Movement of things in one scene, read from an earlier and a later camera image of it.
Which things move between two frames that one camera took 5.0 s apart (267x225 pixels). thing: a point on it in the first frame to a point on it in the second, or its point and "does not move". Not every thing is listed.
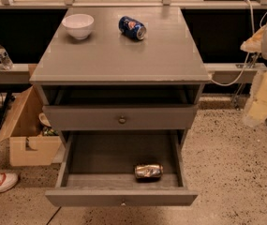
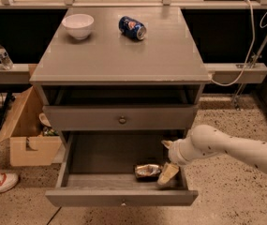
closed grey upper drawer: [120, 117] does not move
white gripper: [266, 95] to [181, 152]
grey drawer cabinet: [123, 86] does not move
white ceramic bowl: [79, 25] does not move
